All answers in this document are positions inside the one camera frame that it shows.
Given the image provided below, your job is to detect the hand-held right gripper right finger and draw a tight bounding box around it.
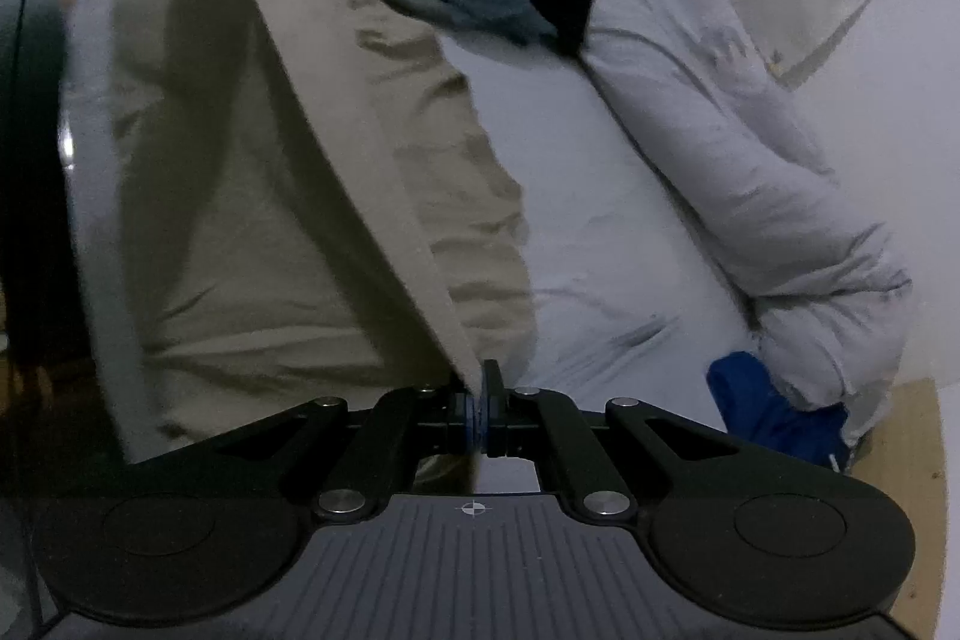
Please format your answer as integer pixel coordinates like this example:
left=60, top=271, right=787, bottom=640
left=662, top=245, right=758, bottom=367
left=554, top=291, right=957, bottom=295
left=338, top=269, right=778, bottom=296
left=480, top=359, right=740, bottom=525

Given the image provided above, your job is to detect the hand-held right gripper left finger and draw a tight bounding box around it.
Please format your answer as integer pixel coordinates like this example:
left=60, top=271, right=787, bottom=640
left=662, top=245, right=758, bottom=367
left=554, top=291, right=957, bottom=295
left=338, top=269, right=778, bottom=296
left=202, top=385, right=481, bottom=525

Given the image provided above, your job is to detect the beige shirt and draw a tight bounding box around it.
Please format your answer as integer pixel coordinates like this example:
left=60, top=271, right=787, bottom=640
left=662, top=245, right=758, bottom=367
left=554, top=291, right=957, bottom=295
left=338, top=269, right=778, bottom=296
left=105, top=0, right=537, bottom=498

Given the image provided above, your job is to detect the blue and navy jacket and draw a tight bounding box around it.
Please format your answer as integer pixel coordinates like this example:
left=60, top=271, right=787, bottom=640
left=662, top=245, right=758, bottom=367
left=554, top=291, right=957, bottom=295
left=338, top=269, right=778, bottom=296
left=707, top=351, right=852, bottom=472

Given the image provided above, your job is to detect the light blue tree-print duvet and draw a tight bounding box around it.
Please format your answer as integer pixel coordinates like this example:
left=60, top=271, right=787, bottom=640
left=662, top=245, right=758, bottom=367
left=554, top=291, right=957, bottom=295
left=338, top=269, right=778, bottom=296
left=472, top=0, right=916, bottom=446

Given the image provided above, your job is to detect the wooden headboard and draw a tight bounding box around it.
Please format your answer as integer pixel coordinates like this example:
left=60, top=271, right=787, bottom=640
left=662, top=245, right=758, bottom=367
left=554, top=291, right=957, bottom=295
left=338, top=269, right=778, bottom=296
left=844, top=377, right=947, bottom=618

